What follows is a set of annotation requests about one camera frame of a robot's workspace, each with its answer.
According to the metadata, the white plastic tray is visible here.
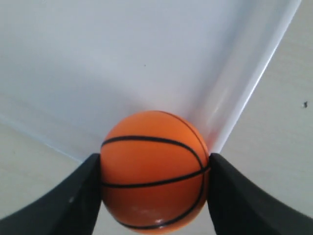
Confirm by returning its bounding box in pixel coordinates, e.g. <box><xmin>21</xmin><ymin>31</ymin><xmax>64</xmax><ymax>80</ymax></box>
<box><xmin>0</xmin><ymin>0</ymin><xmax>300</xmax><ymax>160</ymax></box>

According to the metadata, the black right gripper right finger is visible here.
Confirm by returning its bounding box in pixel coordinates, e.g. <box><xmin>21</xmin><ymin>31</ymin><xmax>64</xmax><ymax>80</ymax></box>
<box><xmin>207</xmin><ymin>153</ymin><xmax>313</xmax><ymax>235</ymax></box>

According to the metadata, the small orange basketball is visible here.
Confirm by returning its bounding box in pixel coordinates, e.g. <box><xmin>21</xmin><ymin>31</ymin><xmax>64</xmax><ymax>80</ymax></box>
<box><xmin>100</xmin><ymin>111</ymin><xmax>209</xmax><ymax>234</ymax></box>

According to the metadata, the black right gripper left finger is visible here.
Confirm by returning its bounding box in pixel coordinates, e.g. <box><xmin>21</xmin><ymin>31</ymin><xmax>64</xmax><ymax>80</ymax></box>
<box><xmin>0</xmin><ymin>153</ymin><xmax>101</xmax><ymax>235</ymax></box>

